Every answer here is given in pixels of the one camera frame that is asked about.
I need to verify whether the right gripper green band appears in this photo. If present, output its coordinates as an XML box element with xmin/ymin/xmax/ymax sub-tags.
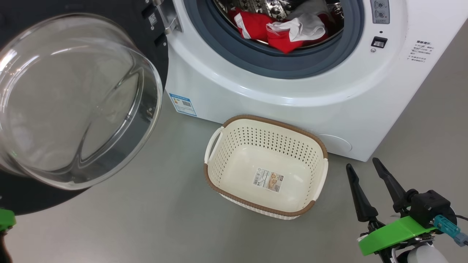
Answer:
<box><xmin>346</xmin><ymin>157</ymin><xmax>437</xmax><ymax>263</ymax></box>

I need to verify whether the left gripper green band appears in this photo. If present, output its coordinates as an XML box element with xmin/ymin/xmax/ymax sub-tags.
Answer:
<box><xmin>0</xmin><ymin>208</ymin><xmax>17</xmax><ymax>231</ymax></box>

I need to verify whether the black round glass washer door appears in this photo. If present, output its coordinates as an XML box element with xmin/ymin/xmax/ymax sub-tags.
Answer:
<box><xmin>0</xmin><ymin>0</ymin><xmax>169</xmax><ymax>215</ymax></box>

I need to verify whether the red garment with white stripes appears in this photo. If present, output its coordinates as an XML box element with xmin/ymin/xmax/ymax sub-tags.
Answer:
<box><xmin>229</xmin><ymin>0</ymin><xmax>342</xmax><ymax>54</ymax></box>

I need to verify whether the white front-load washing machine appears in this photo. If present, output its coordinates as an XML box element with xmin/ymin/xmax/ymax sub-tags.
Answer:
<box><xmin>165</xmin><ymin>0</ymin><xmax>468</xmax><ymax>162</ymax></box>

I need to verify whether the product label sticker with barcode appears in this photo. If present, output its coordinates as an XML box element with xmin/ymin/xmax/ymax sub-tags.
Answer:
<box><xmin>252</xmin><ymin>169</ymin><xmax>284</xmax><ymax>193</ymax></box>

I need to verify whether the cream perforated basket brown rim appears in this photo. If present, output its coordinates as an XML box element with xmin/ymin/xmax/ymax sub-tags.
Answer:
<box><xmin>203</xmin><ymin>115</ymin><xmax>329</xmax><ymax>220</ymax></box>

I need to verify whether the stainless steel washing machine drum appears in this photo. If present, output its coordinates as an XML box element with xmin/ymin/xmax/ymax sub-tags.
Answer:
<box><xmin>214</xmin><ymin>0</ymin><xmax>344</xmax><ymax>48</ymax></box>

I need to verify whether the silver metal bracket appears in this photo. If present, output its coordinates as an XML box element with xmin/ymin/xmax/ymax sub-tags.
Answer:
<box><xmin>152</xmin><ymin>0</ymin><xmax>182</xmax><ymax>35</ymax></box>

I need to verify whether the round white filter cover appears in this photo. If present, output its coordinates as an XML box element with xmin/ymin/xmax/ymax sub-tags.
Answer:
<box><xmin>316</xmin><ymin>134</ymin><xmax>353</xmax><ymax>152</ymax></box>

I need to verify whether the blue energy label sticker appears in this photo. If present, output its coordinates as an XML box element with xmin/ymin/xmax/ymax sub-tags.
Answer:
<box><xmin>169</xmin><ymin>93</ymin><xmax>197</xmax><ymax>117</ymax></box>

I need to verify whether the teal right camera cable plug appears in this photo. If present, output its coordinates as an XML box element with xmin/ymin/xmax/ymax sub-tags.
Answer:
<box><xmin>433</xmin><ymin>215</ymin><xmax>468</xmax><ymax>246</ymax></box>

